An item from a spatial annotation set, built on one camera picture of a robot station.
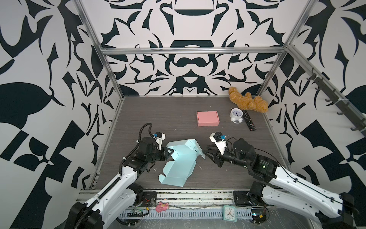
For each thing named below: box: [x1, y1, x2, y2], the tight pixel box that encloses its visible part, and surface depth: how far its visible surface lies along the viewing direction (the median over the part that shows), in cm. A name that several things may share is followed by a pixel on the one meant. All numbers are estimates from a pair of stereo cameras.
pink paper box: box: [196, 110, 220, 127], surface depth 104 cm
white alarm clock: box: [229, 107, 244, 125], surface depth 107 cm
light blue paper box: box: [158, 139, 206, 188], surface depth 75 cm
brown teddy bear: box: [228, 86, 269, 114], surface depth 107 cm
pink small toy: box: [155, 201, 170, 213], surface depth 71 cm
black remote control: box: [242, 109, 257, 132], surface depth 107 cm
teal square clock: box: [223, 205, 237, 222], surface depth 70 cm
